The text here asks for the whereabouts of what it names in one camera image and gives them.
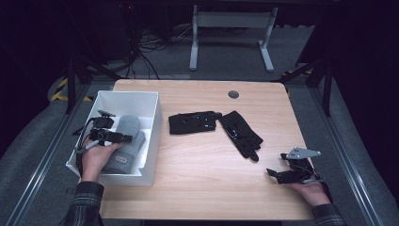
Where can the aluminium rail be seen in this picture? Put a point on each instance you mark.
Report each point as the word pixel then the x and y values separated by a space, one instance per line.
pixel 345 163
pixel 40 169

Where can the grey round table grommet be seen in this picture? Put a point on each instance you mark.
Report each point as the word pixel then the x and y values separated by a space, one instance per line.
pixel 233 94

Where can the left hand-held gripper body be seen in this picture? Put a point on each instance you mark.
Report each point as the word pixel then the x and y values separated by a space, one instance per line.
pixel 102 132

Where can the white box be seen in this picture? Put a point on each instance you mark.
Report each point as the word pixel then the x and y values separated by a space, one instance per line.
pixel 147 150

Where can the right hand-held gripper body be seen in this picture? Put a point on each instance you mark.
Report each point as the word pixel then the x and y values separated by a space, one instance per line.
pixel 298 174

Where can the black glove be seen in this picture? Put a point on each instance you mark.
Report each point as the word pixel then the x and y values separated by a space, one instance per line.
pixel 240 132
pixel 191 122

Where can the person's right hand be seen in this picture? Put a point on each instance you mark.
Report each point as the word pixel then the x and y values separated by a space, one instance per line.
pixel 313 193

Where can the white desk frame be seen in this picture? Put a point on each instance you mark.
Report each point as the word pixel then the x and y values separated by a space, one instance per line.
pixel 232 19

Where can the yellow black hazard tape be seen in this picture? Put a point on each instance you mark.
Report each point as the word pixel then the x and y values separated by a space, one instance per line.
pixel 59 92

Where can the person's left hand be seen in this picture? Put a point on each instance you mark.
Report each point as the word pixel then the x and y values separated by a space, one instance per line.
pixel 92 161

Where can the black metal stand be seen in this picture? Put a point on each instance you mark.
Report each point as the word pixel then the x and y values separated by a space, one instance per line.
pixel 71 84
pixel 327 91

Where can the black device with red light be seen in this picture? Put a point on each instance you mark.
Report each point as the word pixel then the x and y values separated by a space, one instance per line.
pixel 128 6

